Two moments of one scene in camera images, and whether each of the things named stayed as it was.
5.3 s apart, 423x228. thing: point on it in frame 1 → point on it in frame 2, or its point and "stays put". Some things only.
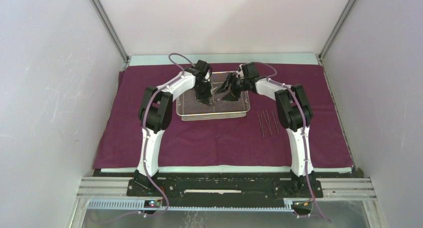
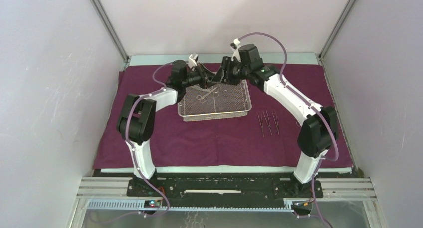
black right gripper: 233,95 → 228,64
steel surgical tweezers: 276,122 stays put
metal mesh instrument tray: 232,105 stays put
